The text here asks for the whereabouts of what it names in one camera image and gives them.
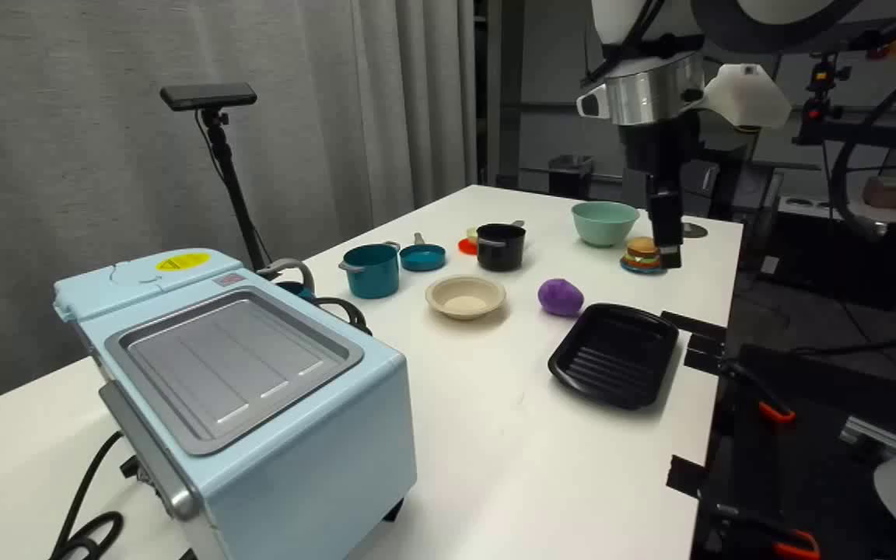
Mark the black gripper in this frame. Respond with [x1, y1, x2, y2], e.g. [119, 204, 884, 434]
[641, 108, 702, 270]

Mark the purple eggplant toy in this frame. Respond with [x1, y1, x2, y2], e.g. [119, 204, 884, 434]
[535, 274, 589, 319]

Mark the cream white plate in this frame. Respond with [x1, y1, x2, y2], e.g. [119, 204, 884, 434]
[424, 270, 509, 324]

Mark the toy burger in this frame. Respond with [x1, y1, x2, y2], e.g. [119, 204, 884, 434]
[623, 234, 663, 270]

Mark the small teal saucer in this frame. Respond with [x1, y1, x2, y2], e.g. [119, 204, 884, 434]
[616, 254, 672, 281]

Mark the mint green bowl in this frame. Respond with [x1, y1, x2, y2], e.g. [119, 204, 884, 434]
[569, 200, 641, 253]

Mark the small black box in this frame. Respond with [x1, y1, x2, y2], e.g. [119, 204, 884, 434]
[548, 154, 598, 200]

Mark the black ridged grill tray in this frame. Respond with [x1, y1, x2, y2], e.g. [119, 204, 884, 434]
[543, 303, 684, 410]

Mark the black toy pot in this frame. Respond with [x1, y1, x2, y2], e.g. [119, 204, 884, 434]
[472, 219, 529, 274]

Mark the teal pot lid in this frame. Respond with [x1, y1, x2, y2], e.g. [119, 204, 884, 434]
[398, 229, 450, 278]

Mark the teal toy pot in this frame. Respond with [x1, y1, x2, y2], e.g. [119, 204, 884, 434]
[334, 239, 405, 303]

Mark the light blue toaster oven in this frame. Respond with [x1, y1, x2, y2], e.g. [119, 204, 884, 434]
[48, 247, 420, 560]

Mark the grey curtain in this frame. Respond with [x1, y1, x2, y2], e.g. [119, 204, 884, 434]
[0, 0, 480, 418]

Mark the black clamp orange handle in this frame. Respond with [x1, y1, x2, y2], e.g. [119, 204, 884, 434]
[663, 307, 798, 430]
[663, 452, 824, 560]

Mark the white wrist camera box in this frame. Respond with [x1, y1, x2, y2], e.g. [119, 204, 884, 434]
[698, 58, 793, 133]

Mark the black camera with mount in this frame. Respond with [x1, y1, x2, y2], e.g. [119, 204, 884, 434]
[793, 16, 896, 150]

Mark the black looped cable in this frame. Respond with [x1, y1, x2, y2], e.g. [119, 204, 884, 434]
[257, 254, 375, 335]

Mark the black camera tripod stand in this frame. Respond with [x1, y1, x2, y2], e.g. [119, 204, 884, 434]
[197, 106, 272, 274]

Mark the black stereo camera bar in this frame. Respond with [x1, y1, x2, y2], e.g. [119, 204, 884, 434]
[157, 81, 260, 116]

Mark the black toaster power cable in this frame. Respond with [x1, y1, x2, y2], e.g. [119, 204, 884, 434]
[48, 430, 131, 560]

